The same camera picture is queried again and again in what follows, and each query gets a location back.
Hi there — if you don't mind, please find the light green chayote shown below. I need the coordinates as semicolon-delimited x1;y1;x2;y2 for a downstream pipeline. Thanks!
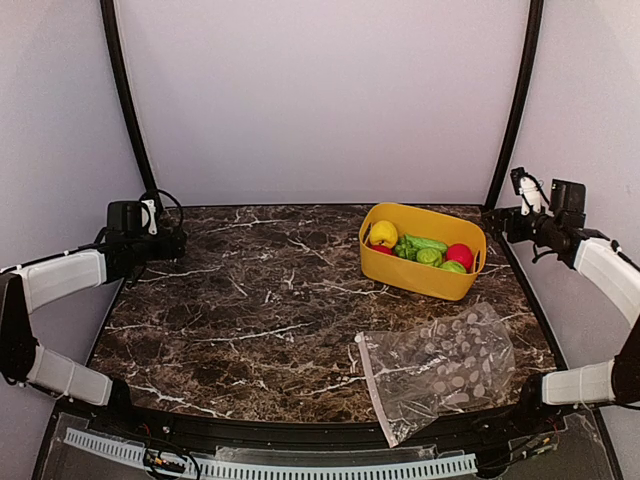
416;247;443;268

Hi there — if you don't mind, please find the yellow plastic basket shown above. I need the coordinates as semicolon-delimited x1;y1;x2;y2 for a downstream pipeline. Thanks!
358;203;487;301

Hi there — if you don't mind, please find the yellow bell pepper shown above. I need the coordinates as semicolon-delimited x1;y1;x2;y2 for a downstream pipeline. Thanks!
369;220;398;249

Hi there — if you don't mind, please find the red tomato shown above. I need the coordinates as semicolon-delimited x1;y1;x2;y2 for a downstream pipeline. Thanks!
370;245;394;256

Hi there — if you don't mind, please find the clear zip top bag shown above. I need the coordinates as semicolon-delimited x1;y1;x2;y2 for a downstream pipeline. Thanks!
355;302;516;448

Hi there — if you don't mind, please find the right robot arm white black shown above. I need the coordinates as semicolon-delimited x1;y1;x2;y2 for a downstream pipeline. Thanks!
482;207;639;434

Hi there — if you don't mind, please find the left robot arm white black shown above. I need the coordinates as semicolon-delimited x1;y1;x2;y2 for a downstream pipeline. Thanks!
1;225;187;436

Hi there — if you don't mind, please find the red pomegranate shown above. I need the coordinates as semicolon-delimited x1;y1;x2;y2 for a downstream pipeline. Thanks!
446;243;475;271

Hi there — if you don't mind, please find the green apple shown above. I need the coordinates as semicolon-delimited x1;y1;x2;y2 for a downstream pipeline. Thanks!
440;260;467;274

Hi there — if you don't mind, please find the green bitter gourd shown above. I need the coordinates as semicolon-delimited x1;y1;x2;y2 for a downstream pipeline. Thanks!
404;234;448;253

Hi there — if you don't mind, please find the green grape bunch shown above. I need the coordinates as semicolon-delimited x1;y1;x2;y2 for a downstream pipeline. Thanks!
393;237;417;261

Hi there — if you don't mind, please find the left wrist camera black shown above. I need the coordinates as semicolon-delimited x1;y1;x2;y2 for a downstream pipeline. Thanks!
106;200;158;238

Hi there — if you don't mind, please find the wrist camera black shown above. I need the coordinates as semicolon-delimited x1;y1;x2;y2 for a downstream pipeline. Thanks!
106;200;158;238
509;167;587;221

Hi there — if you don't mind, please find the left black frame post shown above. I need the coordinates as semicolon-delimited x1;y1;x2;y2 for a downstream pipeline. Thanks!
99;0;162;206

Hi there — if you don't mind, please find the black frame post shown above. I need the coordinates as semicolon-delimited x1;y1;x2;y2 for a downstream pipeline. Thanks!
99;0;162;206
484;0;544;210

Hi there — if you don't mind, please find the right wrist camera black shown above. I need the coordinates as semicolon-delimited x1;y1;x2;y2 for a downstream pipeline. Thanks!
509;167;587;221

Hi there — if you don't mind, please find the black front rail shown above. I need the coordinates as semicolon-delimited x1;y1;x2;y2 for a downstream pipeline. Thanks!
89;406;566;453

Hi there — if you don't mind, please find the right black frame post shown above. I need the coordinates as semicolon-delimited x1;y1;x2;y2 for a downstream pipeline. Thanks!
484;0;544;210

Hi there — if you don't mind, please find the grey slotted cable duct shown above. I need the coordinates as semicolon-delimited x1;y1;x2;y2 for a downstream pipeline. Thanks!
63;427;478;480

